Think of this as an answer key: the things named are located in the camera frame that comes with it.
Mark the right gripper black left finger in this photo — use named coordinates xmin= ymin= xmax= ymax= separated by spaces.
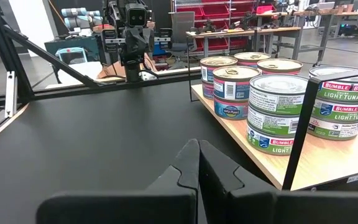
xmin=35 ymin=138 xmax=200 ymax=224

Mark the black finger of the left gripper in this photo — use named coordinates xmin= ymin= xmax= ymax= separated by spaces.
xmin=158 ymin=27 xmax=173 ymax=50
xmin=101 ymin=29 xmax=118 ymax=53

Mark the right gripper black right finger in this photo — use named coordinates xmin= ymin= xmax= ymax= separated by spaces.
xmin=198 ymin=139 xmax=358 ymax=224

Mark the wooden shelf board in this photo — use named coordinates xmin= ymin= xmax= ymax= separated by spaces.
xmin=190 ymin=83 xmax=358 ymax=191

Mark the grey office chair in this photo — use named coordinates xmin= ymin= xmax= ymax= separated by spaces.
xmin=166 ymin=11 xmax=197 ymax=71

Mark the red storage bin rack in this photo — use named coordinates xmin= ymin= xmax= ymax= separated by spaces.
xmin=171 ymin=0 xmax=257 ymax=57

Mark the wooden workbench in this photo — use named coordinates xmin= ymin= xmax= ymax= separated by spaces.
xmin=185 ymin=26 xmax=304 ymax=62
xmin=293 ymin=6 xmax=358 ymax=66

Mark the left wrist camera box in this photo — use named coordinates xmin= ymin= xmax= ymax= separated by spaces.
xmin=125 ymin=2 xmax=150 ymax=28

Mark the black aluminium table frame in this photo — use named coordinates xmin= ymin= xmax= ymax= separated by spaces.
xmin=0 ymin=0 xmax=198 ymax=147

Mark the black diagonal frame strut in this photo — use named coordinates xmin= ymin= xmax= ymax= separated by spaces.
xmin=3 ymin=24 xmax=101 ymax=88

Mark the silver aluminium post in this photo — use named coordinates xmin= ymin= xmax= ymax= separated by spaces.
xmin=4 ymin=70 xmax=19 ymax=118

